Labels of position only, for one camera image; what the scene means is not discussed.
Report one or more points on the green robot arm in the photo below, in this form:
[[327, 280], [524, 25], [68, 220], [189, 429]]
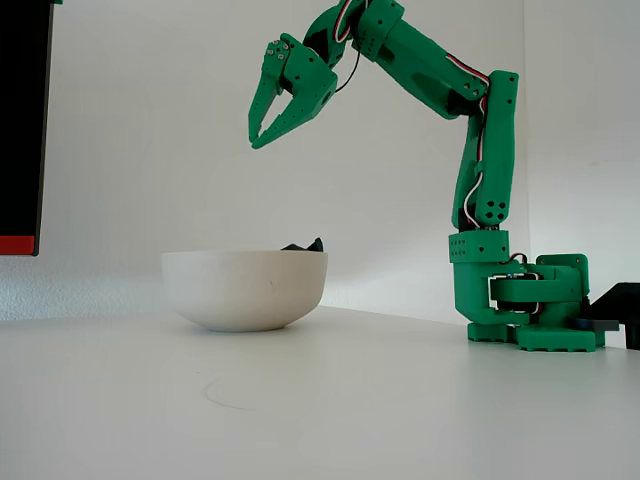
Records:
[[495, 150]]

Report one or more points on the dark grey cloth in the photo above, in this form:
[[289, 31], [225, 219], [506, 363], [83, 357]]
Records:
[[312, 246]]

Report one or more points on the white round bowl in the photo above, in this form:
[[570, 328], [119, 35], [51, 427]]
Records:
[[245, 295]]

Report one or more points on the black panel with red strip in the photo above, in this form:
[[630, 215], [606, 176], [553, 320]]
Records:
[[22, 125]]

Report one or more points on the black table clamp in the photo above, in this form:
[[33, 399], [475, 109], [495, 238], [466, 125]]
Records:
[[617, 302]]

